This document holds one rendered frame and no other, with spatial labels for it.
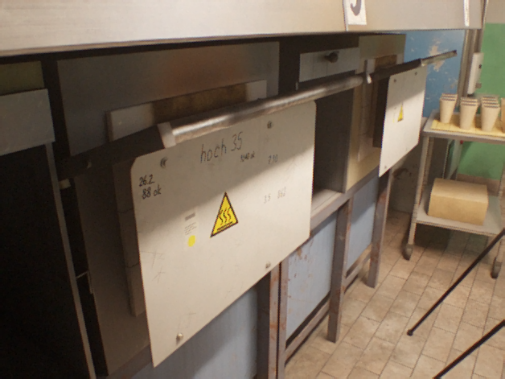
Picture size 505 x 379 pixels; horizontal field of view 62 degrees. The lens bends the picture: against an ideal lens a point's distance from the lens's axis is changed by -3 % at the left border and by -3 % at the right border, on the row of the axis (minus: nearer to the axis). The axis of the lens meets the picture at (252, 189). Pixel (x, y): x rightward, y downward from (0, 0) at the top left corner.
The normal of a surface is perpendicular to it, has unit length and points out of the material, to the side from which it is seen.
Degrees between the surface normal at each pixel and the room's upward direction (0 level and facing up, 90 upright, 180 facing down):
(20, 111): 90
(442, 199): 90
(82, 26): 80
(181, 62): 90
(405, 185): 90
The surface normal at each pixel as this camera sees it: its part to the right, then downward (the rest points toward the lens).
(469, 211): -0.44, 0.33
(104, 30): 0.81, 0.04
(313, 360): 0.00, -0.93
